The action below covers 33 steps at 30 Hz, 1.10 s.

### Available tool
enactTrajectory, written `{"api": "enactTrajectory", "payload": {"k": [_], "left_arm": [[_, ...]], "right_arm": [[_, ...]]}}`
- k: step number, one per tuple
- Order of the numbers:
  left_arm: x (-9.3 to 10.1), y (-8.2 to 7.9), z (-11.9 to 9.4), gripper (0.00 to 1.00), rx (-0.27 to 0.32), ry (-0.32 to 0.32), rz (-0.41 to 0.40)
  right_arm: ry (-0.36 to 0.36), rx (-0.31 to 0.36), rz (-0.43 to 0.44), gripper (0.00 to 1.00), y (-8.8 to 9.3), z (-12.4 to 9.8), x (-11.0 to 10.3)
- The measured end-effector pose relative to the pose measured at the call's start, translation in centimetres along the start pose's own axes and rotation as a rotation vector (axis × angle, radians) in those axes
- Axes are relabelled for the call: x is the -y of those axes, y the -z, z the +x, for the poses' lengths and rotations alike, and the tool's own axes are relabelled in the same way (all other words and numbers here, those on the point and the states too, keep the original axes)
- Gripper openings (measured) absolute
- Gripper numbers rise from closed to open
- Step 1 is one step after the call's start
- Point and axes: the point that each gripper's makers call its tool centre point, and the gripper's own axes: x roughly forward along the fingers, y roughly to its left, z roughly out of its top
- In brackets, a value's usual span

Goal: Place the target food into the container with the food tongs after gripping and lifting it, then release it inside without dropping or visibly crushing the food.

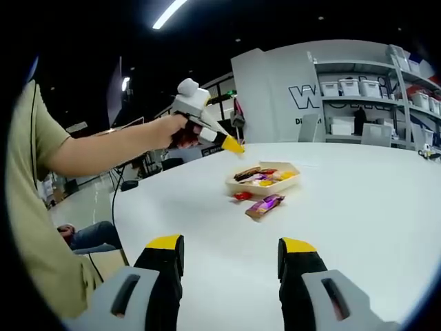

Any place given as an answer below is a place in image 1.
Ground person in beige shirt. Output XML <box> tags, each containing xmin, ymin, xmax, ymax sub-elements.
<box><xmin>6</xmin><ymin>79</ymin><xmax>104</xmax><ymax>320</ymax></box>

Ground grey metal shelf rack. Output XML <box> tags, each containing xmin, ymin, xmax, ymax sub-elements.
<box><xmin>307</xmin><ymin>43</ymin><xmax>441</xmax><ymax>152</ymax></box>

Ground large white box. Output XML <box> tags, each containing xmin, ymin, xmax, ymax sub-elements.
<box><xmin>329</xmin><ymin>116</ymin><xmax>356</xmax><ymax>136</ymax></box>

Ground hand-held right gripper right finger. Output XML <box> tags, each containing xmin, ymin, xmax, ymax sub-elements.
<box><xmin>277</xmin><ymin>237</ymin><xmax>375</xmax><ymax>331</ymax></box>

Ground thin black device cable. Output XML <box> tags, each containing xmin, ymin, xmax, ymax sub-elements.
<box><xmin>30</xmin><ymin>82</ymin><xmax>39</xmax><ymax>190</ymax></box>

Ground clothes on coat stand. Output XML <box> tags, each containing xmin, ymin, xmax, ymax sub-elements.
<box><xmin>229</xmin><ymin>97</ymin><xmax>247</xmax><ymax>146</ymax></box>

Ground white ceiling air vent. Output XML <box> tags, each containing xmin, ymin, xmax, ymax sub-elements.
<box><xmin>65</xmin><ymin>121</ymin><xmax>89</xmax><ymax>134</ymax></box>

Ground white worn device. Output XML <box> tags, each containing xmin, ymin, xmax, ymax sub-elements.
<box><xmin>24</xmin><ymin>54</ymin><xmax>39</xmax><ymax>86</ymax></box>

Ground black bag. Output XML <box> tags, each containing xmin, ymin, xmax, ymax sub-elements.
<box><xmin>353</xmin><ymin>106</ymin><xmax>368</xmax><ymax>136</ymax></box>

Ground row of white storage boxes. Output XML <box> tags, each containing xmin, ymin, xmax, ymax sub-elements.
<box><xmin>319</xmin><ymin>44</ymin><xmax>441</xmax><ymax>117</ymax></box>

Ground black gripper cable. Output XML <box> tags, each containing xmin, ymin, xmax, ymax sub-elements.
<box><xmin>88</xmin><ymin>164</ymin><xmax>125</xmax><ymax>283</ymax></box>

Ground grey office chair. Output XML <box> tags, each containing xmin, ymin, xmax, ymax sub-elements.
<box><xmin>298</xmin><ymin>113</ymin><xmax>322</xmax><ymax>143</ymax></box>
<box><xmin>360</xmin><ymin>123</ymin><xmax>393</xmax><ymax>148</ymax></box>

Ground cream hexagonal container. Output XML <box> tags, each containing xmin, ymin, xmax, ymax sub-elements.
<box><xmin>225</xmin><ymin>161</ymin><xmax>301</xmax><ymax>197</ymax></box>

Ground ceiling light strip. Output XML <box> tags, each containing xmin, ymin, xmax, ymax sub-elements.
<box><xmin>151</xmin><ymin>0</ymin><xmax>189</xmax><ymax>30</ymax></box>

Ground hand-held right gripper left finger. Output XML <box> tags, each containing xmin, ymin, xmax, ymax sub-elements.
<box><xmin>92</xmin><ymin>233</ymin><xmax>185</xmax><ymax>331</ymax></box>

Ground person's left hand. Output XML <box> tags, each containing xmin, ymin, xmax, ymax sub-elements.
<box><xmin>158</xmin><ymin>112</ymin><xmax>203</xmax><ymax>151</ymax></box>

